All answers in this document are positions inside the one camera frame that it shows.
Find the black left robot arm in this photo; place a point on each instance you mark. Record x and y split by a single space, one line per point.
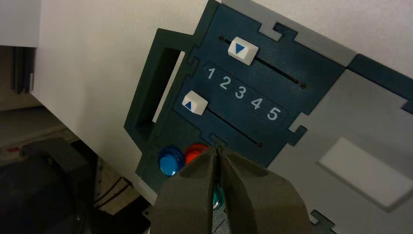
35 193

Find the green push button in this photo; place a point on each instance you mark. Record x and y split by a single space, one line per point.
218 196

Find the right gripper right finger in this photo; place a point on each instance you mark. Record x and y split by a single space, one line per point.
258 203

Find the red push button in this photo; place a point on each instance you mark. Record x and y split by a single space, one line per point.
193 152

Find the blue push button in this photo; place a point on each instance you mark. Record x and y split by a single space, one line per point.
170 161

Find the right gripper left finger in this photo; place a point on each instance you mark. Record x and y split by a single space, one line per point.
190 200

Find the white slider knob down triangle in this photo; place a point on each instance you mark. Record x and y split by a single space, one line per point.
243 51

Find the white slider knob up triangle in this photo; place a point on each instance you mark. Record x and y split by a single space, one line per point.
194 103

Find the grey and teal task box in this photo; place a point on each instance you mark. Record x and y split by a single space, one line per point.
322 106

